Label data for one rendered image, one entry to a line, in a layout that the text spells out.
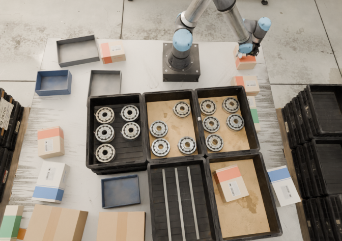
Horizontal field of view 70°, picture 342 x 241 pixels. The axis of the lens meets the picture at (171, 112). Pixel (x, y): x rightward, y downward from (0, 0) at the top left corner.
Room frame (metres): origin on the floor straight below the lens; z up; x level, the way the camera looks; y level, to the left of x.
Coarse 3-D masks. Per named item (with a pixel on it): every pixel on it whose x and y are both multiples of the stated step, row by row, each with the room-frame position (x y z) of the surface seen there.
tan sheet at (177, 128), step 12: (156, 108) 0.61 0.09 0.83; (168, 108) 0.62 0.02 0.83; (156, 120) 0.53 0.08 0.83; (168, 120) 0.54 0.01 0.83; (180, 120) 0.55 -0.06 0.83; (192, 120) 0.56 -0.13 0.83; (168, 132) 0.47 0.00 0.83; (180, 132) 0.48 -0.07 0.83; (192, 132) 0.49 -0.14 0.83; (168, 156) 0.33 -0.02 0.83
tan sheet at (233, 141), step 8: (224, 96) 0.75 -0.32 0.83; (232, 96) 0.76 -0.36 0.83; (216, 104) 0.69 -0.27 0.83; (216, 112) 0.64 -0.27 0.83; (224, 112) 0.64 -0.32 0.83; (240, 112) 0.66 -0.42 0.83; (224, 120) 0.59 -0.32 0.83; (224, 128) 0.54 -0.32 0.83; (224, 136) 0.49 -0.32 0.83; (232, 136) 0.50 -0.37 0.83; (240, 136) 0.50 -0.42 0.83; (224, 144) 0.44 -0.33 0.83; (232, 144) 0.45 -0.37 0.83; (240, 144) 0.46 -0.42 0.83; (248, 144) 0.46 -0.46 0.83; (208, 152) 0.38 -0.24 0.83
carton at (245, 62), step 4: (236, 48) 1.18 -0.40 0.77; (236, 52) 1.16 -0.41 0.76; (244, 56) 1.12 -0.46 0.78; (248, 56) 1.13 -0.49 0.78; (236, 60) 1.12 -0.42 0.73; (240, 60) 1.08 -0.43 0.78; (244, 60) 1.09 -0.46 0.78; (248, 60) 1.09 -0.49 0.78; (252, 60) 1.10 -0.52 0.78; (236, 64) 1.09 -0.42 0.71; (240, 64) 1.06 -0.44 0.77; (244, 64) 1.06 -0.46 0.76; (248, 64) 1.07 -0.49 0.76; (252, 64) 1.08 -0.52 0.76; (240, 68) 1.06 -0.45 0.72; (244, 68) 1.07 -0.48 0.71; (248, 68) 1.07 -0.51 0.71; (252, 68) 1.08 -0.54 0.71
